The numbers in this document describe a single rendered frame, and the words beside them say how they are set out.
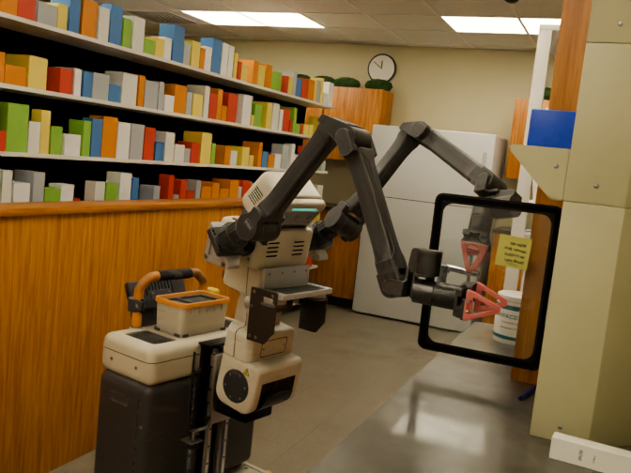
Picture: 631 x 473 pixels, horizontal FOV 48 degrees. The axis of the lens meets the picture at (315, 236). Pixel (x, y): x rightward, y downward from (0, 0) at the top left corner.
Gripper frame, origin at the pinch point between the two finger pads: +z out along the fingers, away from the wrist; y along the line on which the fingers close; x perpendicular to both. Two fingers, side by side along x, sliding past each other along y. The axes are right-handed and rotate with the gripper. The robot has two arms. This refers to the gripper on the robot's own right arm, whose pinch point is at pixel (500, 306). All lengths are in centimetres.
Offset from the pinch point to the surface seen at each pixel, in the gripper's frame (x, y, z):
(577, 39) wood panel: -62, 23, 6
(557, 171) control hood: -30.7, -14.1, 8.7
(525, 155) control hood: -33.0, -14.0, 2.4
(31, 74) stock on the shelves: -48, 95, -235
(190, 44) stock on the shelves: -84, 224, -237
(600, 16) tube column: -60, -14, 12
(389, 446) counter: 21.9, -38.2, -10.9
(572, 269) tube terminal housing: -12.3, -14.3, 14.2
